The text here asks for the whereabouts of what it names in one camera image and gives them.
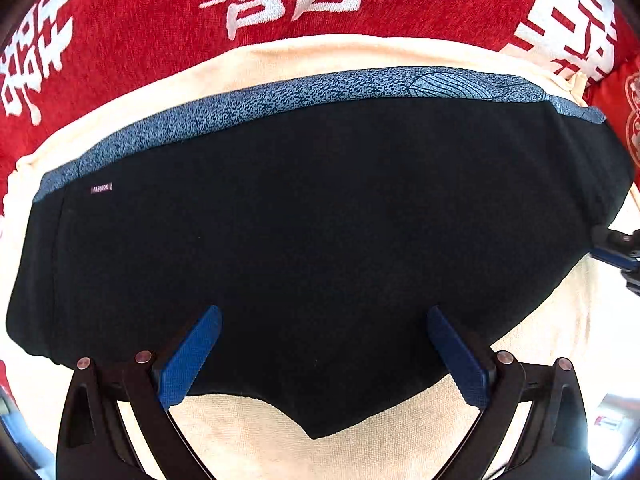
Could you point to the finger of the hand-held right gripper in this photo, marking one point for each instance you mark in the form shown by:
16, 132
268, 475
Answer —
614, 251

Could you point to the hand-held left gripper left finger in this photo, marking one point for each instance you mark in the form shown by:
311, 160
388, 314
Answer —
192, 352

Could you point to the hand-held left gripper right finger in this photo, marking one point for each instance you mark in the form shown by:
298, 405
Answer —
457, 355

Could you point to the black pants with blue waistband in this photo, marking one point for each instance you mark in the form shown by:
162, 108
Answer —
310, 240

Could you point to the red printed blanket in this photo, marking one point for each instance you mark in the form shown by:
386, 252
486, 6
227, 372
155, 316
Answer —
150, 35

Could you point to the cream towel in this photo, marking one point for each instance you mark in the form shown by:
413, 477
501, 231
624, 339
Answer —
300, 50

